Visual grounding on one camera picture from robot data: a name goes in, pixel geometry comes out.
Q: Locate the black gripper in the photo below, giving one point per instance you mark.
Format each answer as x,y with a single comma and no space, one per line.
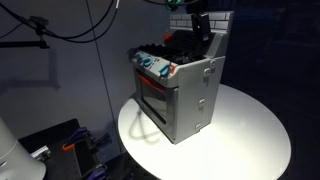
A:
199,13

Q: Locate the purple clamp orange tip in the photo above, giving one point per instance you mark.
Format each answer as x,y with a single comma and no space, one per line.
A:
76,137

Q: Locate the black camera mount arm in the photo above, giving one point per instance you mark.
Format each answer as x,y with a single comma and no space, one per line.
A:
36,30

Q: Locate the blue stove knob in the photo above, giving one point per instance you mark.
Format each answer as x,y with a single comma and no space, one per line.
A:
164,69
148,61
140,57

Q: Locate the grey toy stove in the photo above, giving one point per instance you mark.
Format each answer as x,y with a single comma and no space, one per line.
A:
190,96

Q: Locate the purple spring clamp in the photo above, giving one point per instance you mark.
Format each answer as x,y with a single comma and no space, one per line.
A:
96,173

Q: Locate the black stove burner grate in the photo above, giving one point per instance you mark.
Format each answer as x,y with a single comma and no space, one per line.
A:
176,50

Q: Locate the dark spring clamp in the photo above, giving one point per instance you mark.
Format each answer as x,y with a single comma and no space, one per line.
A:
101,139

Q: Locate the small silver metal bracket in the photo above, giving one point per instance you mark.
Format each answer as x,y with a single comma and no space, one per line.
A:
40,153

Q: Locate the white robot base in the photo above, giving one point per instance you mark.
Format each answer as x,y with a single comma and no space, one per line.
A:
16,156

